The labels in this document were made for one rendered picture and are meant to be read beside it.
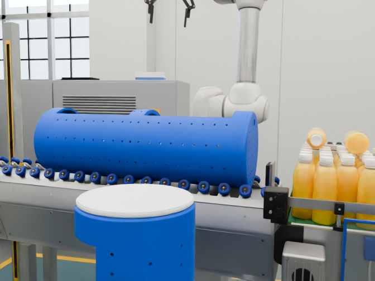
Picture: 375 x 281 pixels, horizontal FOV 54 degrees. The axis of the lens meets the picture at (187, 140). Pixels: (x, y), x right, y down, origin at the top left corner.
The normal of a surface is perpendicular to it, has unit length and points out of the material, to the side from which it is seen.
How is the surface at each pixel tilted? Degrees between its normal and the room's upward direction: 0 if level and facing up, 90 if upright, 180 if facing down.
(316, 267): 90
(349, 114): 90
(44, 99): 90
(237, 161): 101
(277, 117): 90
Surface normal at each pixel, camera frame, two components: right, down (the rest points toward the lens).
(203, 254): -0.31, 0.41
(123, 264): -0.07, 0.10
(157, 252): 0.42, 0.07
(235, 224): -0.31, -0.25
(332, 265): -0.33, 0.09
